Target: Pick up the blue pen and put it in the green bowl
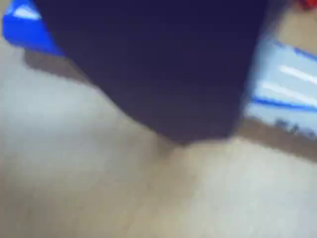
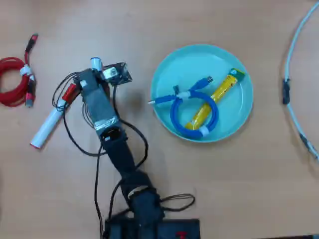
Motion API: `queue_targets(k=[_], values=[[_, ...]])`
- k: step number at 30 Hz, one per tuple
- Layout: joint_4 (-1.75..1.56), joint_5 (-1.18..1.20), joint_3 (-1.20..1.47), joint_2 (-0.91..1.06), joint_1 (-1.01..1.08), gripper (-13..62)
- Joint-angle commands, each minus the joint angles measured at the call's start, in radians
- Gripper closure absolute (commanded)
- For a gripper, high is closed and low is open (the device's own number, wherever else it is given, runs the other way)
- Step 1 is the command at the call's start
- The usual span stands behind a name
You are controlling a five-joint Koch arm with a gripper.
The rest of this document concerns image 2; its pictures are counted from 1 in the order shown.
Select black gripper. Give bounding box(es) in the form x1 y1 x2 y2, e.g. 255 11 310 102
75 69 111 103

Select blue and white pen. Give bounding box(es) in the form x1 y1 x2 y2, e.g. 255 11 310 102
90 57 104 72

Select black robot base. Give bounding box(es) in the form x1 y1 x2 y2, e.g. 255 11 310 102
104 218 201 239

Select green bowl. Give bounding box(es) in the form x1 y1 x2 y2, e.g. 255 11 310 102
150 44 255 143

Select red capped white marker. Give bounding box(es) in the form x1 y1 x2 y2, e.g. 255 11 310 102
29 83 77 150

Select yellow tube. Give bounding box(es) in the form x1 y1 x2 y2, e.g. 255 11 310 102
184 67 245 131

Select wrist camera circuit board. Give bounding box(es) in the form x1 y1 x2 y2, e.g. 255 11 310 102
101 61 133 86

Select thin black motor wires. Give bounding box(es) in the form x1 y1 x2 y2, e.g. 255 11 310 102
51 71 84 112

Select black looping cable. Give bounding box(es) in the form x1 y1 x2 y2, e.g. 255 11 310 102
62 104 108 157

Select black camera cable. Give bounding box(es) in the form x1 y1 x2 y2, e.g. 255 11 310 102
112 84 150 172

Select coiled red usb cable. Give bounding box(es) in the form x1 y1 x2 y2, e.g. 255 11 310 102
0 33 39 109

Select black cable loop at base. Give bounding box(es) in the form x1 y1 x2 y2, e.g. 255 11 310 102
158 193 196 213

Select white cable with black connector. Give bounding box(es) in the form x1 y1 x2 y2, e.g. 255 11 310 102
282 0 319 161

